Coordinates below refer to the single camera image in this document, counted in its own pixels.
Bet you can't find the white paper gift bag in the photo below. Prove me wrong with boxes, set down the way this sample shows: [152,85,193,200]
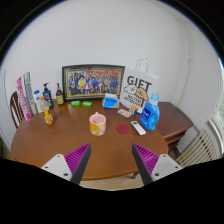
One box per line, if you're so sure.
[119,58,160,114]

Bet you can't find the pink shuttlecock tube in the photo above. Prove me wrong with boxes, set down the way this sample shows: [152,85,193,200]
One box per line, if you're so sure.
[15,76,33,122]

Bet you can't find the pink and yellow mug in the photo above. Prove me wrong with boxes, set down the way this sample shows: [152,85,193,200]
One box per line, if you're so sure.
[88,111,107,137]

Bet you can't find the white bottle with blue cap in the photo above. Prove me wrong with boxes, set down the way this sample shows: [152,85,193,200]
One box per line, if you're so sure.
[32,89,44,114]

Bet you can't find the wooden side table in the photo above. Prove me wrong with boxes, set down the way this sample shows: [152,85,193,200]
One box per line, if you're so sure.
[155,101,195,155]

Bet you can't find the blue tissue pack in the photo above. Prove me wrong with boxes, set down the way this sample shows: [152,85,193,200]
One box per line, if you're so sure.
[102,93,121,110]

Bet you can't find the small snack packet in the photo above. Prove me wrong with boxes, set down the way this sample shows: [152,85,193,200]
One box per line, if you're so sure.
[117,108,133,119]

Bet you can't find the puzzle cube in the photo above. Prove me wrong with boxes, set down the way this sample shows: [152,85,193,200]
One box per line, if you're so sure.
[128,104,139,115]

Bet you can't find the framed group photo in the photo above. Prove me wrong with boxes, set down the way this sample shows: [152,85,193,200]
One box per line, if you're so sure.
[61,64,126,102]

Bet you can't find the orange juice bottle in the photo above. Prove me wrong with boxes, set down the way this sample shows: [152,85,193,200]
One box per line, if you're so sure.
[39,96,55,126]

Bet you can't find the blue detergent bottle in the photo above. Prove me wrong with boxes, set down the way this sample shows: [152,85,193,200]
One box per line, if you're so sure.
[139,92,161,131]

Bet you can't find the white remote control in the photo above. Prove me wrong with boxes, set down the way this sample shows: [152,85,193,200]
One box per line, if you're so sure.
[130,120,147,136]

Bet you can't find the white and green shuttlecock tube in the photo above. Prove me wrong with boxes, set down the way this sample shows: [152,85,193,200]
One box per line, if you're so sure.
[22,71,39,116]

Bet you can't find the dark blue pump bottle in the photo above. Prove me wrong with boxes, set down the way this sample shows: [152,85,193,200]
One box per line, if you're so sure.
[42,82,54,110]

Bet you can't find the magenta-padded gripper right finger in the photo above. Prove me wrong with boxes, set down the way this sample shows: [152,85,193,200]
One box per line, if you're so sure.
[131,143,184,186]

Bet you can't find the white radiator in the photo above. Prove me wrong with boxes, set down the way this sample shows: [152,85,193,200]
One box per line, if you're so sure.
[174,128,219,169]

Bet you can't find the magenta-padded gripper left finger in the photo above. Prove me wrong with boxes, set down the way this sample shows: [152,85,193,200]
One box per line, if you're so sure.
[40,143,92,186]

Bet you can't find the amber pump bottle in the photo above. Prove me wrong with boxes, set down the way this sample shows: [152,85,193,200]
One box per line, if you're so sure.
[55,82,65,106]

